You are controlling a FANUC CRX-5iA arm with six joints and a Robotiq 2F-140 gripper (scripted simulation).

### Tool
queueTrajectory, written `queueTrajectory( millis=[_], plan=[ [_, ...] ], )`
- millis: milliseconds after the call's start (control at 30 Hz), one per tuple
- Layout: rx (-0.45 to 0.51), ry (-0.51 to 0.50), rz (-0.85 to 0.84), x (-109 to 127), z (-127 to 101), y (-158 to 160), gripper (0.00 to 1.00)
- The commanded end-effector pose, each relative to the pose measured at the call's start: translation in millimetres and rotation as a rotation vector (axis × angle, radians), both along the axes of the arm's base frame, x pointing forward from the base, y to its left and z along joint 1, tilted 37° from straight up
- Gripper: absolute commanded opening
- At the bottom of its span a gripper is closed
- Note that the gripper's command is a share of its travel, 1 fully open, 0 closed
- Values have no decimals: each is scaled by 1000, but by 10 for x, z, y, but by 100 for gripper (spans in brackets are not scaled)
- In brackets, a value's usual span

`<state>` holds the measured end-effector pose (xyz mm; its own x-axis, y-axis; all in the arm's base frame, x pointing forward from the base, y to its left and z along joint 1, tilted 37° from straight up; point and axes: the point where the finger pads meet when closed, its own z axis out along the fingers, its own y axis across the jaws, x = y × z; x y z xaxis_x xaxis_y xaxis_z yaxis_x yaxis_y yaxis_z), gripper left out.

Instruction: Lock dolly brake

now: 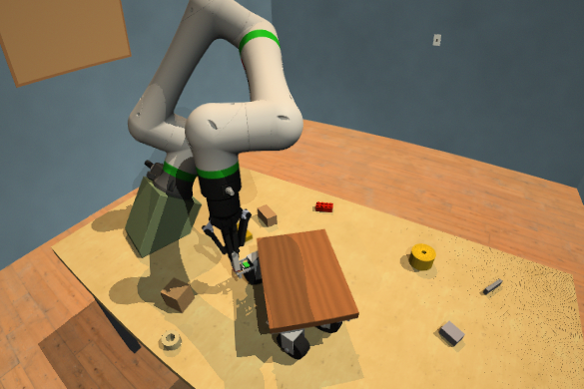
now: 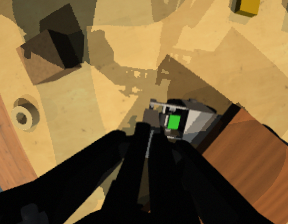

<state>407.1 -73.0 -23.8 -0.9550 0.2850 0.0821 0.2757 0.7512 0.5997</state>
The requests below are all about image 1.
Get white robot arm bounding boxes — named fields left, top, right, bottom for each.
left=128, top=0, right=303, bottom=200

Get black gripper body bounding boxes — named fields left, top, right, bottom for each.
left=207, top=193, right=243, bottom=230

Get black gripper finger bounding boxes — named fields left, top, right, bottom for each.
left=229, top=208, right=252, bottom=270
left=202, top=219, right=238, bottom=271

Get grey rectangular bar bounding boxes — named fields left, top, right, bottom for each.
left=483, top=278, right=502, bottom=295

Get wooden dolly with caster wheels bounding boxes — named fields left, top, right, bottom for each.
left=233, top=229, right=359, bottom=360

